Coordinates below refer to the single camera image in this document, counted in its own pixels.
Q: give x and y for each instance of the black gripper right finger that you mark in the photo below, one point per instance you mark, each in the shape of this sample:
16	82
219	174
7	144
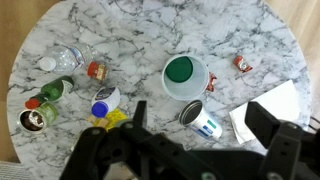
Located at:
261	123

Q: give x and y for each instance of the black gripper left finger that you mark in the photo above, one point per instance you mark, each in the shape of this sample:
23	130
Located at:
140	115

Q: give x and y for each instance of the silver metal cup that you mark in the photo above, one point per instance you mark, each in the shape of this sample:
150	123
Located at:
197	118

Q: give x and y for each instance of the red ketchup packet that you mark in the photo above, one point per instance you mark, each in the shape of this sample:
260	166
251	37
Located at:
210	86
241	64

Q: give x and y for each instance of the yellow packet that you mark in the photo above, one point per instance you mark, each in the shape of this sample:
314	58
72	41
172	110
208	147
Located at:
109	121

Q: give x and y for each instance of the white paper napkin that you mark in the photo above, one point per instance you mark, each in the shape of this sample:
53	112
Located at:
281	102

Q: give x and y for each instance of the white bottle blue cap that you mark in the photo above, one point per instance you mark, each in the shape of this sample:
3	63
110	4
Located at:
104	101

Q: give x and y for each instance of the small red-lidded spice jar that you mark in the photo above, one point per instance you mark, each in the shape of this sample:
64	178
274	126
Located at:
97	70

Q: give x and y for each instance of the clear plastic tub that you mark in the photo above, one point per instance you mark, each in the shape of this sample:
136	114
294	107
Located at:
193	87

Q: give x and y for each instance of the green plastic lid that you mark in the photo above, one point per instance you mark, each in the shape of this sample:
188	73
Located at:
179	70

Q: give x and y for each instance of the green glass bottle red cap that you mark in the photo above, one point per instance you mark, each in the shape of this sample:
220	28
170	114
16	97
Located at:
51	92

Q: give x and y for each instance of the clear water bottle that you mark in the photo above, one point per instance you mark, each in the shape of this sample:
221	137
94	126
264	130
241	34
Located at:
65	59

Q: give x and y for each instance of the open tin can green label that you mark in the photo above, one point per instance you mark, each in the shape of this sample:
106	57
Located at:
37	120

